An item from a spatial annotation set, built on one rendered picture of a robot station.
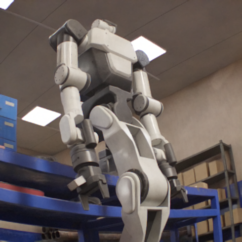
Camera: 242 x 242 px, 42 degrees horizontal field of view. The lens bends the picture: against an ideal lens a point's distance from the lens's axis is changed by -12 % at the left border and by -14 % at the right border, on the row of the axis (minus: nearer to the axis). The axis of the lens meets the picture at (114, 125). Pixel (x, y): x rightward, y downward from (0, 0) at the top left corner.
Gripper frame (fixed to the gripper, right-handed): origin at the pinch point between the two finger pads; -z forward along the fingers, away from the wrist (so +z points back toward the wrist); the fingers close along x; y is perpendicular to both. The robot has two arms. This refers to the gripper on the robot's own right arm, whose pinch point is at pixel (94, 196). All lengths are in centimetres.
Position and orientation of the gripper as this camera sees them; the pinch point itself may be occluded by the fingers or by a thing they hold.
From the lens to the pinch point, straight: 114.1
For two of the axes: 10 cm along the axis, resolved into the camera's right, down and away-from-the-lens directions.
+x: 6.4, -5.5, -5.4
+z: -2.4, -8.1, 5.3
